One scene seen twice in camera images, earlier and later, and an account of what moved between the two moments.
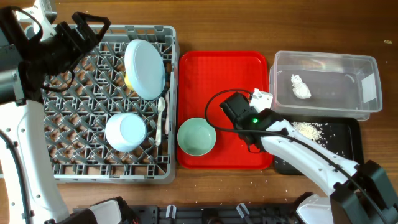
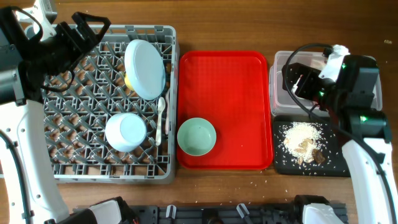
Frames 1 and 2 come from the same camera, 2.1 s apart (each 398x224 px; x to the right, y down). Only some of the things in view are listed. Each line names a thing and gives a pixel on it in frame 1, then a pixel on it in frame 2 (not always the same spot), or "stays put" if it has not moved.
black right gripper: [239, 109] to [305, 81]
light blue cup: [125, 132] stays put
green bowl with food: [196, 137] stays put
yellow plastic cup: [127, 82] stays put
